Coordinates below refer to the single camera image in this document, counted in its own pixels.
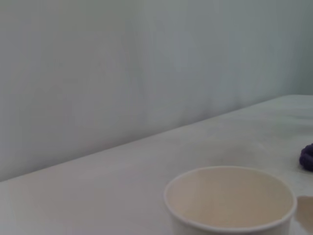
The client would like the white paper cup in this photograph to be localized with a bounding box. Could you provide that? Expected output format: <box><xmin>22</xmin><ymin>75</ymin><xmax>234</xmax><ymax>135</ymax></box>
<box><xmin>163</xmin><ymin>165</ymin><xmax>298</xmax><ymax>235</ymax></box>

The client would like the purple black rag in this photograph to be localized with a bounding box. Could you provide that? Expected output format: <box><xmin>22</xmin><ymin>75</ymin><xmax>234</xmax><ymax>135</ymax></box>
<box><xmin>298</xmin><ymin>142</ymin><xmax>313</xmax><ymax>172</ymax></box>

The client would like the brown water stain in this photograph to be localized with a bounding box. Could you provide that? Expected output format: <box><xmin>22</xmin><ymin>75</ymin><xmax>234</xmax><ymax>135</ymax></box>
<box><xmin>296</xmin><ymin>195</ymin><xmax>313</xmax><ymax>232</ymax></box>

